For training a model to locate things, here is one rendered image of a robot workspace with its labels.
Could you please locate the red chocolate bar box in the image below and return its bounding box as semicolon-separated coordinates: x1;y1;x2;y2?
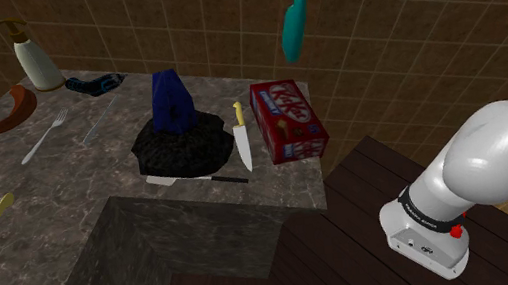
246;74;334;169

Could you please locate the white soap dispenser bottle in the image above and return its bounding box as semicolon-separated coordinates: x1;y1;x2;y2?
0;11;67;97

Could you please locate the brown curved object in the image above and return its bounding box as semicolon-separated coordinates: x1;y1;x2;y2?
0;81;43;136

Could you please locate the yellow handled knife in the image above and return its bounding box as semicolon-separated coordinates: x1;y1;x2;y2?
228;99;256;175

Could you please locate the teal handled knife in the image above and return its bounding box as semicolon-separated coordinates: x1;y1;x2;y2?
276;0;326;66

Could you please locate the grey table knife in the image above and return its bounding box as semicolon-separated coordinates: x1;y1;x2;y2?
77;95;125;147

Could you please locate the black lumpy mound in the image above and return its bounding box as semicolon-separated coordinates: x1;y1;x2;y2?
126;105;240;186

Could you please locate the black and blue object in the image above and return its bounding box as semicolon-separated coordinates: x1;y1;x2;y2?
63;70;128;102

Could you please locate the silver fork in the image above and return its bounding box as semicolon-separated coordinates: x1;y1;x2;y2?
13;106;77;167

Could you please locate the black handled knife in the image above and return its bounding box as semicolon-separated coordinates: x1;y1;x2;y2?
144;162;250;198

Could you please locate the dark blue pointed object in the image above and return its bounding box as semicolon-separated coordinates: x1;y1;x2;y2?
147;66;200;139

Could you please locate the dark wooden robot stand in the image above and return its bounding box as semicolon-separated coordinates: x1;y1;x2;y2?
254;117;508;285

